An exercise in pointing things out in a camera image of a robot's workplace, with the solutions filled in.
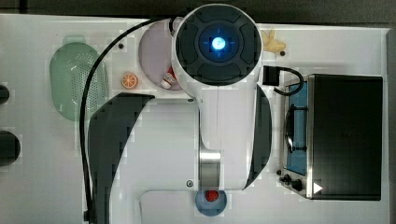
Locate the blue glass oven door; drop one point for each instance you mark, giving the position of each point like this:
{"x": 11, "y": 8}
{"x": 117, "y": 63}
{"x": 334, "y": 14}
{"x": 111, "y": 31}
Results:
{"x": 295, "y": 134}

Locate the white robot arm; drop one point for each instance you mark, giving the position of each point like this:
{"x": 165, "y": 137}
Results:
{"x": 217, "y": 58}

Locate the black toaster oven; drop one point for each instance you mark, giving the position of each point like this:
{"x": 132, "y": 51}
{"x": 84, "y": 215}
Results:
{"x": 344, "y": 139}

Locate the red ketchup bottle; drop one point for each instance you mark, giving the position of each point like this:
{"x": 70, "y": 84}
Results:
{"x": 169, "y": 79}

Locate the grey oval plate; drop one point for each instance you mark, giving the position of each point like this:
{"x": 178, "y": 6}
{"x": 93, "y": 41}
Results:
{"x": 154, "y": 51}

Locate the orange slice toy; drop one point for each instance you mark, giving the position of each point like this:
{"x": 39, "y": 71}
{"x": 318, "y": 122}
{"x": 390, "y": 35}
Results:
{"x": 129, "y": 81}

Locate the red strawberry in bowl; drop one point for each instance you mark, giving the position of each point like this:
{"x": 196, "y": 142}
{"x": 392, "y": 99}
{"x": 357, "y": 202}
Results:
{"x": 211, "y": 195}

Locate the blue bowl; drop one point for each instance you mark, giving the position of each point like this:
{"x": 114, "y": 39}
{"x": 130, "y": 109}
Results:
{"x": 207, "y": 208}

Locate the peeled banana toy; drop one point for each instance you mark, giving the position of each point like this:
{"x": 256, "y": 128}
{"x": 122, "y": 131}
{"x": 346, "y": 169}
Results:
{"x": 271, "y": 44}

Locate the green perforated colander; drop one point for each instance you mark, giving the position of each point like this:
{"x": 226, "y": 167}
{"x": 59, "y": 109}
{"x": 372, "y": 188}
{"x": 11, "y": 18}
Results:
{"x": 69, "y": 69}

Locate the black cylinder holder lower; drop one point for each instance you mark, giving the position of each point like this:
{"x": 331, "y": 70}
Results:
{"x": 10, "y": 148}

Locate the black cylinder holder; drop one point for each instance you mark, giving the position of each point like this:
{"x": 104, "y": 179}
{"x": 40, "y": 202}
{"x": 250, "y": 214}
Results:
{"x": 10, "y": 148}
{"x": 4, "y": 94}

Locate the black cylinder holder upper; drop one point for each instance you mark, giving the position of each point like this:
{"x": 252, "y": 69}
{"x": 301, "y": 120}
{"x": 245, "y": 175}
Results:
{"x": 4, "y": 94}

